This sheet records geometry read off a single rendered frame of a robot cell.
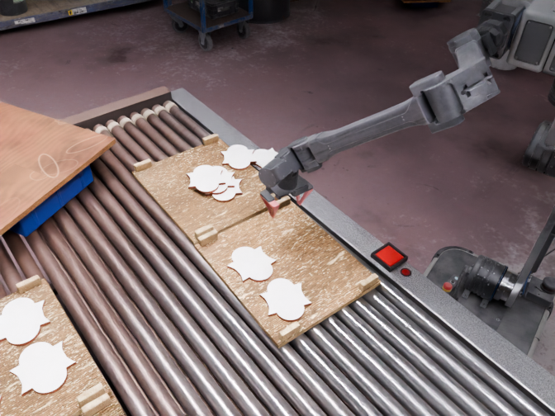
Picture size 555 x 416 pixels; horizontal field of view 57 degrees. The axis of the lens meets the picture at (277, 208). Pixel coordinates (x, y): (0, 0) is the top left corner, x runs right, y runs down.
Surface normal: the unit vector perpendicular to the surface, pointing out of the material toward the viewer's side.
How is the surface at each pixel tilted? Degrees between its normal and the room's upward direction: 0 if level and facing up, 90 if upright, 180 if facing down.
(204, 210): 0
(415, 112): 88
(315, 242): 0
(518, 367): 0
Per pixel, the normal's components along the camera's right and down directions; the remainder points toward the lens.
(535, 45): -0.58, 0.53
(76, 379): 0.03, -0.74
